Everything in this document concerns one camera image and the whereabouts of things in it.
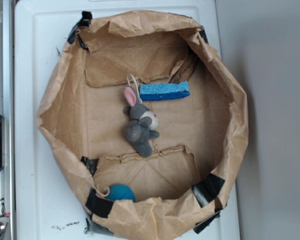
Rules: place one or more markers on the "gray plush bunny toy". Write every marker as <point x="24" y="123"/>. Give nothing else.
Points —
<point x="143" y="122"/>

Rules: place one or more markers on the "blue sponge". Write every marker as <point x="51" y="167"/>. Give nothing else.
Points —
<point x="164" y="91"/>

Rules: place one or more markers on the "brown paper bag bin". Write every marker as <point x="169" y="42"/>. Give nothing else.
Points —
<point x="202" y="137"/>

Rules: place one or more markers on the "teal ball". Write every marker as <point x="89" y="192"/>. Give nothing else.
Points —
<point x="120" y="192"/>

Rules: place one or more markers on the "white plastic tray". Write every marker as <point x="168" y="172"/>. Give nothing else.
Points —
<point x="46" y="207"/>

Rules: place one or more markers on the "silver metal rail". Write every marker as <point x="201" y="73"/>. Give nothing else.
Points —
<point x="7" y="174"/>

